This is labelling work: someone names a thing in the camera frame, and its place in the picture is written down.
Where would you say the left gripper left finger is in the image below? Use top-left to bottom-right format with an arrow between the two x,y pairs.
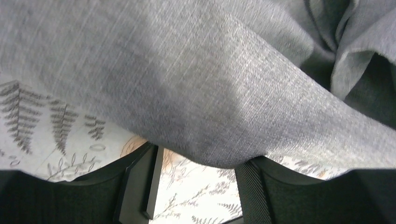
0,142 -> 163,224

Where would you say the floral tablecloth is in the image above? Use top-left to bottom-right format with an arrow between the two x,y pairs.
0,72 -> 341,224

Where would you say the grey cloth napkin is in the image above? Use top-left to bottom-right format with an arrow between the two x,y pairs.
0,0 -> 396,168

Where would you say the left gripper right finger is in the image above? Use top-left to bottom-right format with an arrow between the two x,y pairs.
235,157 -> 396,224

